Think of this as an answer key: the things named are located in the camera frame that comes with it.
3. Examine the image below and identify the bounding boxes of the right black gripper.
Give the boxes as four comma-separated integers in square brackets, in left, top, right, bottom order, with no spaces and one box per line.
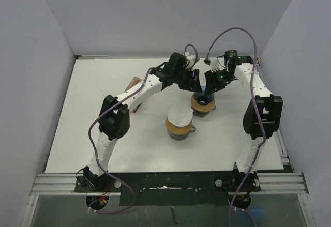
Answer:
[205,68,235,96]

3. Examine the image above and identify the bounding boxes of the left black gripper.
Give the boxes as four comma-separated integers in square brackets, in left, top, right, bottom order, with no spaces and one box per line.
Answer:
[173,67,201,92]

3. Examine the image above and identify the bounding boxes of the blue plastic dripper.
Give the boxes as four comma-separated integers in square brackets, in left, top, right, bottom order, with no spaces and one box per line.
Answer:
[193,87,214,106]

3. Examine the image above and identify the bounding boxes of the wooden dripper ring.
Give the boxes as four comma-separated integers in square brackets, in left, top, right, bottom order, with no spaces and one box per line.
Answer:
[165,118,193,135]
[190,95,216,113]

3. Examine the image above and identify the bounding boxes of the grey plastic dripper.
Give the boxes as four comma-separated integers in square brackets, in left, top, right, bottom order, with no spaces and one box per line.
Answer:
[191,106,216,118]

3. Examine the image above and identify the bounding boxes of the white paper coffee filter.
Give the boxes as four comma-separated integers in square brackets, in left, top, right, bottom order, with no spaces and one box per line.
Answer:
[167,104,193,127]

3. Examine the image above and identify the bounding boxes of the grey glass carafe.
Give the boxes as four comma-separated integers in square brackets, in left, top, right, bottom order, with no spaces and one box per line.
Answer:
[167,125,196,141]

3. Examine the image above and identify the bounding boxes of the orange coffee filter box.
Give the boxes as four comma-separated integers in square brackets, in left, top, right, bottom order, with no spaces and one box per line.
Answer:
[125,77,142,114]

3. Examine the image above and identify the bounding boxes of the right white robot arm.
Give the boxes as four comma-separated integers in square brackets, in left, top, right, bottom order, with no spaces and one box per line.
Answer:
[204,50,283,190]

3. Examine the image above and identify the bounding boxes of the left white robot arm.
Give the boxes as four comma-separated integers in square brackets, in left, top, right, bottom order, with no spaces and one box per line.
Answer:
[83,51,202,191]

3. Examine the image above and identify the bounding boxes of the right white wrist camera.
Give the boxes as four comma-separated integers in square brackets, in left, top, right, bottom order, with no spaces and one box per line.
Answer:
[204,57,220,72]

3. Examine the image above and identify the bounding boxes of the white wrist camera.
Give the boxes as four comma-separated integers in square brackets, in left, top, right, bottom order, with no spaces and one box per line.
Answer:
[204,57,220,72]
[184,51,199,69]

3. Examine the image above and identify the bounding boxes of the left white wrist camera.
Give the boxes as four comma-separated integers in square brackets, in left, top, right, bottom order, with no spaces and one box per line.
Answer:
[184,51,199,69]

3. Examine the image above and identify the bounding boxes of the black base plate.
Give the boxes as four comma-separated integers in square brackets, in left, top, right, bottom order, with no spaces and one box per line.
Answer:
[74,170,261,210]

